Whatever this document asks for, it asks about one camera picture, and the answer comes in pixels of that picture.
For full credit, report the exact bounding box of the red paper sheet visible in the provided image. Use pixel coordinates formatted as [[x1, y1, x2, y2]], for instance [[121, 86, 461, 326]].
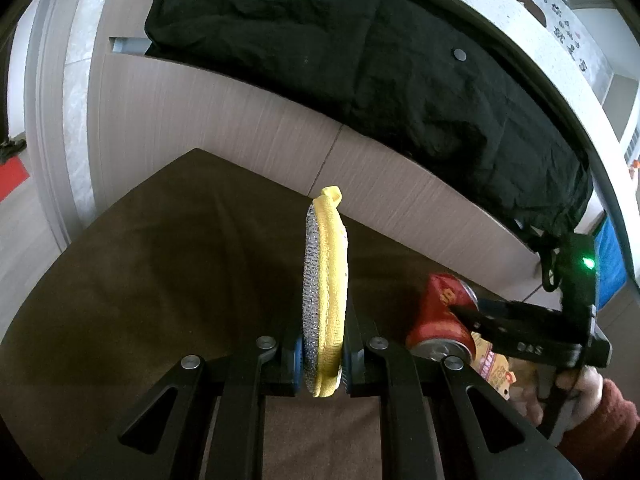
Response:
[[0, 156, 31, 203]]

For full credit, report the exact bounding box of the black cloth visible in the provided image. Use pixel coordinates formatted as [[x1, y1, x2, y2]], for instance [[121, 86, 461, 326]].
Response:
[[144, 0, 596, 291]]

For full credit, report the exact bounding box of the yellow packaging card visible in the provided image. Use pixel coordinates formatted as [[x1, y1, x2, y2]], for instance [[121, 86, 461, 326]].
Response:
[[470, 335, 518, 401]]

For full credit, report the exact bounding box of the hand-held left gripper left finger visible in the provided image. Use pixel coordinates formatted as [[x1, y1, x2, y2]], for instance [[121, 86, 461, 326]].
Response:
[[65, 317, 304, 480]]

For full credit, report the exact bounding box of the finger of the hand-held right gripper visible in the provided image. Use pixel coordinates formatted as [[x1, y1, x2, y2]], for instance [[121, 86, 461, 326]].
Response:
[[451, 299, 587, 347], [477, 331, 589, 367]]

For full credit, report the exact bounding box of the person's right forearm red sleeve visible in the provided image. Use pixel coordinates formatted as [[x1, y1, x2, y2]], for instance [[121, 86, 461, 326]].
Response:
[[565, 379, 640, 480]]

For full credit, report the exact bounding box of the grey counter with wood panel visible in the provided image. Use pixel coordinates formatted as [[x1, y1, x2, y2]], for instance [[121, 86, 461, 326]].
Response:
[[22, 0, 640, 321]]

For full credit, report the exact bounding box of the blue fabric bag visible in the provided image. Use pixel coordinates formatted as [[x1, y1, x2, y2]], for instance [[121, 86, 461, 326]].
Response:
[[592, 215, 628, 306]]

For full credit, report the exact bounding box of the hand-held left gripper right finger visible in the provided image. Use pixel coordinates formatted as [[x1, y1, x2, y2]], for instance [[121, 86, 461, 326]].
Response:
[[341, 305, 583, 480]]

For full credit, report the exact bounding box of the round yellow scrubber pad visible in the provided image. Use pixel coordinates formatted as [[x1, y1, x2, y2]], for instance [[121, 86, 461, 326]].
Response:
[[300, 186, 349, 399]]

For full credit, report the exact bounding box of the person's right hand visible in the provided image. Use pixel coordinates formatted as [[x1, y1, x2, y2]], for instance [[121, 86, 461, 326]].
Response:
[[552, 366, 607, 433]]

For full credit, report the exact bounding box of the red drink can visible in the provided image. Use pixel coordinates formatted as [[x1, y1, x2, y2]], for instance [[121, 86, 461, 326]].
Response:
[[405, 272, 483, 366]]

